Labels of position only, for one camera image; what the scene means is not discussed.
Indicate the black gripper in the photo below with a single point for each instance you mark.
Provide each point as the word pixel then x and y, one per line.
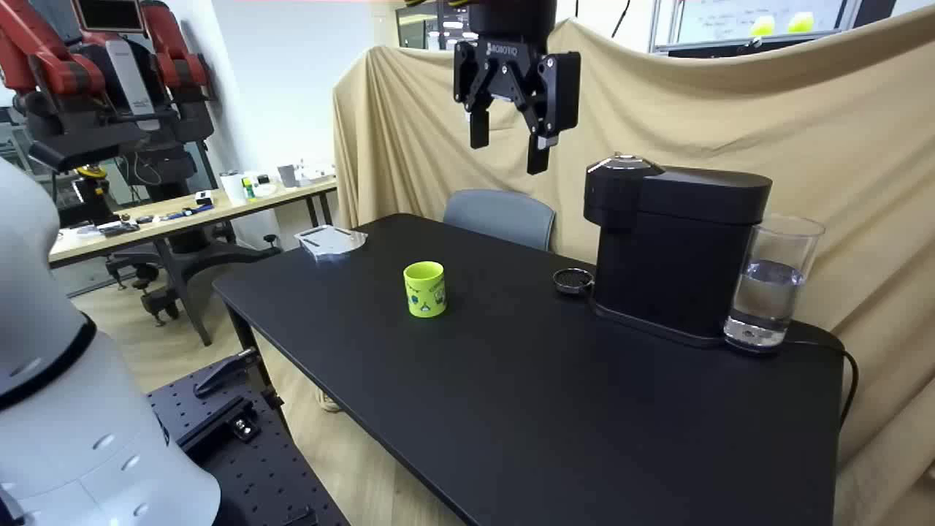
pixel 502 71

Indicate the green mug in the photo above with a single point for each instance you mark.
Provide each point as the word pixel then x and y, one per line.
pixel 424 291

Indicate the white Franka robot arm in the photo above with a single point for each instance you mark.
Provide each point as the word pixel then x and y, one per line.
pixel 77 440

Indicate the grey chair back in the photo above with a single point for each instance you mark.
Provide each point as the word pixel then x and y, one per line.
pixel 502 217

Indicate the small black capsule cup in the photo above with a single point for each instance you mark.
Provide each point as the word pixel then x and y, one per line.
pixel 573 281

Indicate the white cloth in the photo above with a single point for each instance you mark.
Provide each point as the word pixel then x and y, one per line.
pixel 328 240

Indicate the black table leg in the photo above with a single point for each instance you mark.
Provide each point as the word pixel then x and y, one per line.
pixel 242 328

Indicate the wooden background desk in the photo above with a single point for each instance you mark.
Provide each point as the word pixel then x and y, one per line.
pixel 185 217

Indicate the black office chair base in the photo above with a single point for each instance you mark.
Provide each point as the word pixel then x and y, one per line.
pixel 177 278

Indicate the black clamp tool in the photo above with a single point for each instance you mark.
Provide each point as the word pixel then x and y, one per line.
pixel 226 373

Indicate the beige backdrop cloth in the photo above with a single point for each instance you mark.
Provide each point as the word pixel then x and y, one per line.
pixel 879 177

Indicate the red background robot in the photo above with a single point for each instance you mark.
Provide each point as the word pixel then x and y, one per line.
pixel 107 78

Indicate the black perforated breadboard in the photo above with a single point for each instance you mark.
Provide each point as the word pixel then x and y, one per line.
pixel 264 468

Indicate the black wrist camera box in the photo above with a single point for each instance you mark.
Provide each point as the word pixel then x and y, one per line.
pixel 562 91

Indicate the wall monitor screen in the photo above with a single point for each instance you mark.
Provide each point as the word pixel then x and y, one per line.
pixel 750 22

